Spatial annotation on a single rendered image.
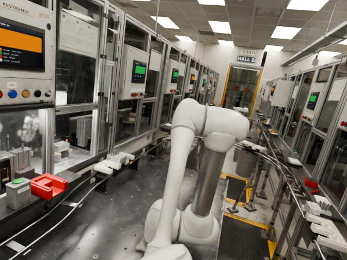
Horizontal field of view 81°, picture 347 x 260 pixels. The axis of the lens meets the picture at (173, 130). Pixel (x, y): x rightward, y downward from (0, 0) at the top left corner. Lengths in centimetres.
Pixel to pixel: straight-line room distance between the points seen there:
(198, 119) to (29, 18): 88
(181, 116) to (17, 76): 77
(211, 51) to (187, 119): 880
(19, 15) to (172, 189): 98
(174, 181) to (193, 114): 28
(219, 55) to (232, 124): 870
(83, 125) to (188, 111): 115
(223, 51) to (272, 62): 201
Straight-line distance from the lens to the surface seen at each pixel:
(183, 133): 78
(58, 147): 161
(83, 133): 183
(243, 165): 407
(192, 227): 113
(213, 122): 83
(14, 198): 120
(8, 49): 113
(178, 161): 74
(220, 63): 945
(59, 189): 132
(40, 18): 126
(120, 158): 167
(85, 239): 135
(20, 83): 120
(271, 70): 942
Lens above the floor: 161
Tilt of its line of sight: 14 degrees down
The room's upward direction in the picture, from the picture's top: 9 degrees clockwise
